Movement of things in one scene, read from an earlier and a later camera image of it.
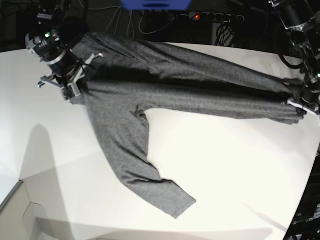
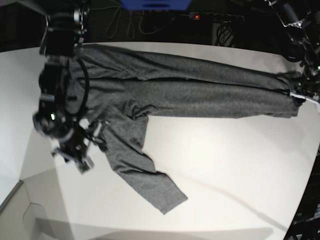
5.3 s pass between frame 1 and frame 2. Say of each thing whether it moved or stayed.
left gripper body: moved
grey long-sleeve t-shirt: moved
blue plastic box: stayed
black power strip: stayed
